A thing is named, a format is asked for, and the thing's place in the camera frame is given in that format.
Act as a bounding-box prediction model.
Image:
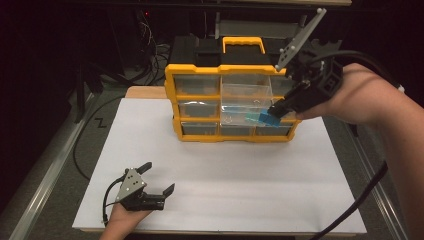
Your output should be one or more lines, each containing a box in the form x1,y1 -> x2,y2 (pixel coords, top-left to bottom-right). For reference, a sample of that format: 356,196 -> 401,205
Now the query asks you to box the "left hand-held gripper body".
114,167 -> 166,212

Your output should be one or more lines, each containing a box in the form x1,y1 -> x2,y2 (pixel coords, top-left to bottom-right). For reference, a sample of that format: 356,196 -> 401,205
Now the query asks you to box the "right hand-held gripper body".
274,7 -> 344,113

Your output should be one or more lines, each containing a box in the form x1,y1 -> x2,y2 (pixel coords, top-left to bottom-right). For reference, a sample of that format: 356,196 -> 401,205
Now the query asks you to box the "blue binder clip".
259,109 -> 283,128

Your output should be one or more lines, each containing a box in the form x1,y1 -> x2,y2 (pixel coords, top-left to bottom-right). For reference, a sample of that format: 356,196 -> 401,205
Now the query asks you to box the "teal binder clip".
244,112 -> 261,124

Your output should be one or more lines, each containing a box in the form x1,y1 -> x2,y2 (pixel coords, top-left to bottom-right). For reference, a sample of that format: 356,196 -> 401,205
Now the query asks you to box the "clear plastic drawer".
178,100 -> 221,118
180,121 -> 219,136
219,124 -> 256,137
173,74 -> 221,96
255,124 -> 294,137
221,73 -> 271,86
271,75 -> 296,98
219,83 -> 278,127

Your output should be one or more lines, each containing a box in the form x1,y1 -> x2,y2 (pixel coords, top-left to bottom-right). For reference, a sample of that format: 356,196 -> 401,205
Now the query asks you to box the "yellow drawer organizer cabinet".
164,35 -> 303,144

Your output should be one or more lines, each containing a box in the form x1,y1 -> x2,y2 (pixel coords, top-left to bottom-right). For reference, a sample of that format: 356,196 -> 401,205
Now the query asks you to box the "person's left hand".
104,202 -> 152,235

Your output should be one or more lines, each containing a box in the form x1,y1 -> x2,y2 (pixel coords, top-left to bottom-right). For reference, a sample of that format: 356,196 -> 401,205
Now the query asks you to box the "person's right hand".
294,63 -> 384,125

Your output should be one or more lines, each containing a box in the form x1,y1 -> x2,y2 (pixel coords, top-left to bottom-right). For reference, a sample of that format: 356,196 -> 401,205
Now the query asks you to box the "white mat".
71,97 -> 368,234

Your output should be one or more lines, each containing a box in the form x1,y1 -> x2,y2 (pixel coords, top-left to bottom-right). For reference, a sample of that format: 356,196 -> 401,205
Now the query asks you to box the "wooden board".
81,85 -> 364,238

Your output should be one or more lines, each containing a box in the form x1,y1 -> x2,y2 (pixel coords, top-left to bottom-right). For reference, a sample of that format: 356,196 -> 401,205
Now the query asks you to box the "black stand leg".
73,61 -> 105,125

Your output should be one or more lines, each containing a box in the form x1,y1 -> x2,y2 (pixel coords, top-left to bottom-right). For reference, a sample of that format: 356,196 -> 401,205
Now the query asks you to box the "left hand-held gripper cable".
102,176 -> 126,228

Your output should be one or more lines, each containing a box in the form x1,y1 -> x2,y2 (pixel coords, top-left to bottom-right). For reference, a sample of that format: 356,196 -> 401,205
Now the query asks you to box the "hand-held gripper cable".
308,49 -> 406,240
102,176 -> 126,228

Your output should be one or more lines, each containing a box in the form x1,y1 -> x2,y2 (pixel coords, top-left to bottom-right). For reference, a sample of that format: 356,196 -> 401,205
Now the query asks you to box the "black cable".
72,95 -> 125,182

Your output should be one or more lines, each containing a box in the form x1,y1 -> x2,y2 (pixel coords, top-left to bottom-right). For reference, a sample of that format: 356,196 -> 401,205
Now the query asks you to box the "aluminium rail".
8,92 -> 98,240
346,123 -> 412,240

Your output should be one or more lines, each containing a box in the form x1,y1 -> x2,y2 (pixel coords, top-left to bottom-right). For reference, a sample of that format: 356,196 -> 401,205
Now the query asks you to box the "bundle of dark cables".
134,9 -> 173,86

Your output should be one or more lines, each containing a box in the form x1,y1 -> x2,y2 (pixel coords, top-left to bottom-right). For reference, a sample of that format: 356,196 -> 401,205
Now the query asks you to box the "right hand-held gripper cable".
308,49 -> 406,240

